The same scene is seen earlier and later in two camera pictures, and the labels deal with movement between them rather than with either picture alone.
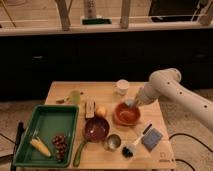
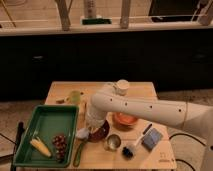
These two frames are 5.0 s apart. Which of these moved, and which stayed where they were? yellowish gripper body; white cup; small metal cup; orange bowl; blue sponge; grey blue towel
Moved: grey blue towel; yellowish gripper body
Stayed: white cup; blue sponge; orange bowl; small metal cup
